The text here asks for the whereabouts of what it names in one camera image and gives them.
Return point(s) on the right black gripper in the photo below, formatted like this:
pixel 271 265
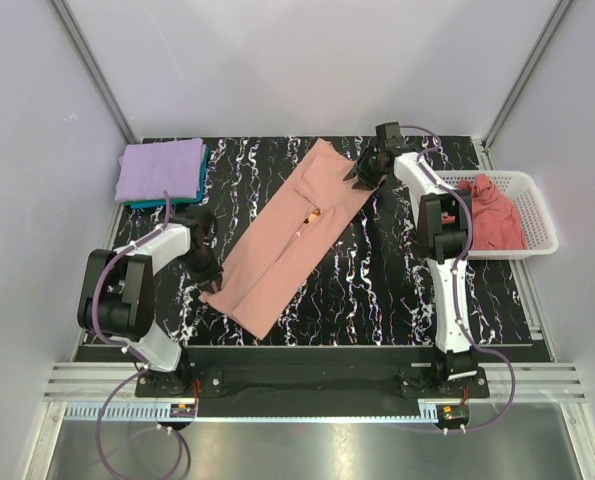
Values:
pixel 365 181

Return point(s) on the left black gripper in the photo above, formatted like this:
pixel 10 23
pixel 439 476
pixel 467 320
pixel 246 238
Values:
pixel 211 275

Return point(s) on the pink printed t shirt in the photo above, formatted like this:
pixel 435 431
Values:
pixel 287 240

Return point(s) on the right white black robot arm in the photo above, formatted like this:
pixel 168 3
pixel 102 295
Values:
pixel 444 236

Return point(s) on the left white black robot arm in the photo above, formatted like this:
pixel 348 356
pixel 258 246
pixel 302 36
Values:
pixel 118 294

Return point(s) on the purple folded t shirt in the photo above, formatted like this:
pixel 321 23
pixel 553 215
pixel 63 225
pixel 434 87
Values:
pixel 149 170

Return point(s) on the teal folded t shirt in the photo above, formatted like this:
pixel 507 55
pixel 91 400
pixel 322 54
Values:
pixel 197 200

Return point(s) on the red crumpled t shirt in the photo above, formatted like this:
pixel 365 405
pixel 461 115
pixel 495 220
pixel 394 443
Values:
pixel 496 223

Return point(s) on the white plastic laundry basket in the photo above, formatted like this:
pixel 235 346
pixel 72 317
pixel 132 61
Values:
pixel 522 191

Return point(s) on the left white cable duct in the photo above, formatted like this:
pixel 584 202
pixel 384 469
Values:
pixel 121 411

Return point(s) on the white cable duct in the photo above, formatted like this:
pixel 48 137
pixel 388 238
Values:
pixel 121 411
pixel 428 411

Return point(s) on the right white cable duct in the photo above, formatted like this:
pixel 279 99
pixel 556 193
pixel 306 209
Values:
pixel 428 411

